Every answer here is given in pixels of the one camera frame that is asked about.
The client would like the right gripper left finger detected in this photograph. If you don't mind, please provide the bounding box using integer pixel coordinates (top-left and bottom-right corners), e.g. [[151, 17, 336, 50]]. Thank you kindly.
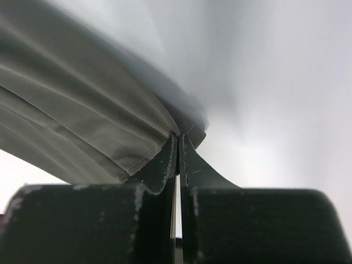
[[1, 135, 178, 263]]

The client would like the dark grey t-shirt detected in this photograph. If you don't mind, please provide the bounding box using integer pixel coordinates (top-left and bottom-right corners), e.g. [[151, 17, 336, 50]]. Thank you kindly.
[[1, 1, 206, 184]]

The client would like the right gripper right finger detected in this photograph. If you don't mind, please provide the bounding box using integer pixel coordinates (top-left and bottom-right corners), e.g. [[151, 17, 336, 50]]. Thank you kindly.
[[178, 135, 351, 263]]

